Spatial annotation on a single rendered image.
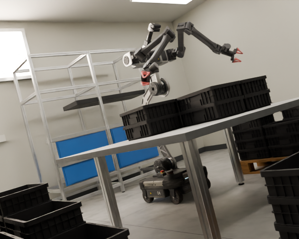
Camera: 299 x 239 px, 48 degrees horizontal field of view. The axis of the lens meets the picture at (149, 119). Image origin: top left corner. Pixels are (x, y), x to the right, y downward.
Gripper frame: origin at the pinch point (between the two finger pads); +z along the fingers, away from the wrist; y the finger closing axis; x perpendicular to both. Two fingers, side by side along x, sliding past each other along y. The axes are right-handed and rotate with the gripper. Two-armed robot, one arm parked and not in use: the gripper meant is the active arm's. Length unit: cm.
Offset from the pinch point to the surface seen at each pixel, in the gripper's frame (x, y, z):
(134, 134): 3.7, 40.1, 13.4
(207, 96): -47, -2, 18
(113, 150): 7, 20, 63
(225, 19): -79, 40, -388
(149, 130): -9.9, 26.7, 25.1
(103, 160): 20, 44, 44
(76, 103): 112, 107, -142
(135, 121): 3.1, 27.8, 12.9
